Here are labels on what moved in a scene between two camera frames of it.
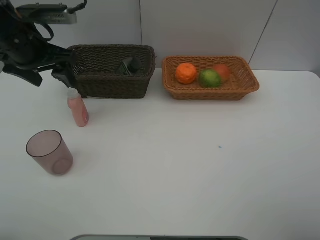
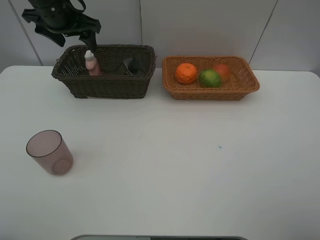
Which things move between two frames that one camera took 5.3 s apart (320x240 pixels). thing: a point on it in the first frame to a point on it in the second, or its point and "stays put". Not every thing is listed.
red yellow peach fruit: (223, 70) stays put
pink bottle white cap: (76, 102) to (92, 65)
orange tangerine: (186, 73) stays put
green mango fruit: (209, 78) stays put
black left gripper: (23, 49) to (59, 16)
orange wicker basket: (241, 80) stays put
